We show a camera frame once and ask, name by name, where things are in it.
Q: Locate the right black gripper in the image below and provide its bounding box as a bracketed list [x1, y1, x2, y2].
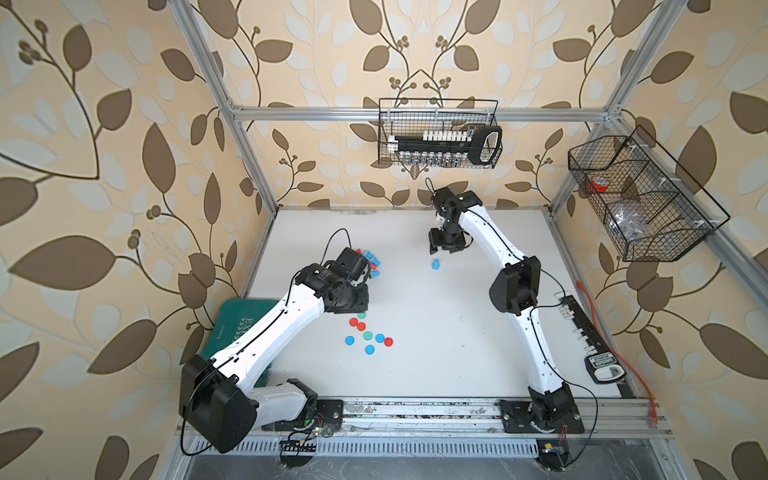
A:
[428, 223, 464, 253]

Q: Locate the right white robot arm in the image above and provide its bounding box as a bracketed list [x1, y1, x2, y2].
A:
[428, 187, 576, 432]

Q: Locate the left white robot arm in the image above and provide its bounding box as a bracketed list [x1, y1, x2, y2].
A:
[179, 248, 372, 453]

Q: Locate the green plastic tool case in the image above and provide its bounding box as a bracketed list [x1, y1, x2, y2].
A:
[201, 298, 278, 360]

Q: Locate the small circuit board left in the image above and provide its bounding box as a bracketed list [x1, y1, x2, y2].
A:
[278, 427, 336, 469]

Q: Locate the small circuit board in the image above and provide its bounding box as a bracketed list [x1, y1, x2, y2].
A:
[278, 427, 336, 469]
[536, 440, 571, 472]

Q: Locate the clear plastic bag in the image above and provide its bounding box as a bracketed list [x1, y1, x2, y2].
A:
[606, 200, 653, 246]

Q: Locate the small circuit board right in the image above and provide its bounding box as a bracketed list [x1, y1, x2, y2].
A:
[536, 440, 571, 472]

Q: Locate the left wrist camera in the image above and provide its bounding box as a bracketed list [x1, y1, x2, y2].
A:
[336, 247, 371, 283]

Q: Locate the socket rail tool black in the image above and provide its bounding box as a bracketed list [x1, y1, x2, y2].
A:
[384, 125, 503, 169]

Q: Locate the black wire basket back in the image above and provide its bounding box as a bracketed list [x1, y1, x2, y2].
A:
[376, 97, 503, 169]

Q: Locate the black wire basket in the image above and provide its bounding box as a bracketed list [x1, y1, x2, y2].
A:
[568, 125, 731, 262]
[376, 97, 503, 169]

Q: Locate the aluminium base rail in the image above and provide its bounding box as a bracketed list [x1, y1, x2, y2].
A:
[175, 394, 667, 445]

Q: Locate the orange cable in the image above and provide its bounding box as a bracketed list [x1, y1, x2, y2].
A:
[574, 280, 660, 428]

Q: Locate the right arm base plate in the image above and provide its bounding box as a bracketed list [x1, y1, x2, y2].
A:
[498, 399, 586, 435]

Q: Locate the black wire basket right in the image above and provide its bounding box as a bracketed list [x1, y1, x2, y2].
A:
[568, 125, 731, 262]

